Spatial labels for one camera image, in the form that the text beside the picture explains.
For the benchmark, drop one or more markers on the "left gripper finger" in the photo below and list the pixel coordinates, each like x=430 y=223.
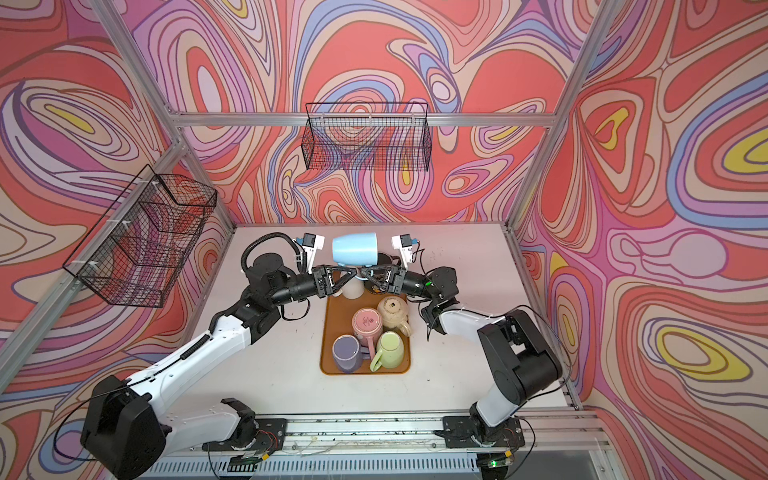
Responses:
x=348 y=290
x=338 y=273

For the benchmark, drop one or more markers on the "black wire basket back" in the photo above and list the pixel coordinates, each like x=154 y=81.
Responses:
x=367 y=136

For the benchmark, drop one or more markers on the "light green mug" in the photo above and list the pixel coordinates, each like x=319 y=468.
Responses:
x=389 y=352

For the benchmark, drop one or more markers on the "beige speckled mug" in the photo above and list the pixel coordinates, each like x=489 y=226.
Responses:
x=393 y=311

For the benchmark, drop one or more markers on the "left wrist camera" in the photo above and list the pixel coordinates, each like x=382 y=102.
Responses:
x=311 y=244

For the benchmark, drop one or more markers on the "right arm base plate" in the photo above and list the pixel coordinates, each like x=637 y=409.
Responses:
x=470 y=432

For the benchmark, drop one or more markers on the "purple mug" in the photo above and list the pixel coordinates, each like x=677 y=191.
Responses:
x=347 y=353

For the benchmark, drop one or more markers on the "black wire basket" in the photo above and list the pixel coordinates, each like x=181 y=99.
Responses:
x=145 y=247
x=367 y=136

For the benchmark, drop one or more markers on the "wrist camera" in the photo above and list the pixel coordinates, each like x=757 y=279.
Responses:
x=405 y=245
x=311 y=244

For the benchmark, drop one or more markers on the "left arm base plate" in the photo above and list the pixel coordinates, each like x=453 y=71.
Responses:
x=262 y=435

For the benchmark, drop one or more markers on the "black patterned mug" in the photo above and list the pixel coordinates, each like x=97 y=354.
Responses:
x=384 y=259

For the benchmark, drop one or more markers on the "aluminium mounting rail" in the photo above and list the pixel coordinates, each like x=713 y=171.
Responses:
x=546 y=429

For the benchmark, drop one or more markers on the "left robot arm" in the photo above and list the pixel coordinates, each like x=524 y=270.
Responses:
x=127 y=427

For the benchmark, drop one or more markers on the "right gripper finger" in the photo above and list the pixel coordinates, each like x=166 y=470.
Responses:
x=376 y=271
x=378 y=284

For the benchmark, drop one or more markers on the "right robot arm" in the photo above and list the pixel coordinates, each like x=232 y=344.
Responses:
x=520 y=359

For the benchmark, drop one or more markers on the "white mug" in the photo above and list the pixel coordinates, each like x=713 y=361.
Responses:
x=360 y=288

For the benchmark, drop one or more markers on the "black wire basket left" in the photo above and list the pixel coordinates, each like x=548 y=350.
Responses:
x=145 y=247

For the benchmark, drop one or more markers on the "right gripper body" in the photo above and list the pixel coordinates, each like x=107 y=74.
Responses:
x=412 y=283

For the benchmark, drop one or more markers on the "brown wooden tray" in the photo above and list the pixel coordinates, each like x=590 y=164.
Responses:
x=339 y=321

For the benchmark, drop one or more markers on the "pink mug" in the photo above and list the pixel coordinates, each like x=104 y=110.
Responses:
x=368 y=328

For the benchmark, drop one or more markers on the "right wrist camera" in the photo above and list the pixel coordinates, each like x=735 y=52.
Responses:
x=405 y=245

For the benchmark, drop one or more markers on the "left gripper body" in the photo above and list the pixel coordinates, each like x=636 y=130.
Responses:
x=300 y=288

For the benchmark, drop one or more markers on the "light blue mug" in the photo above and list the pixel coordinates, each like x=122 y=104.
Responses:
x=359 y=249

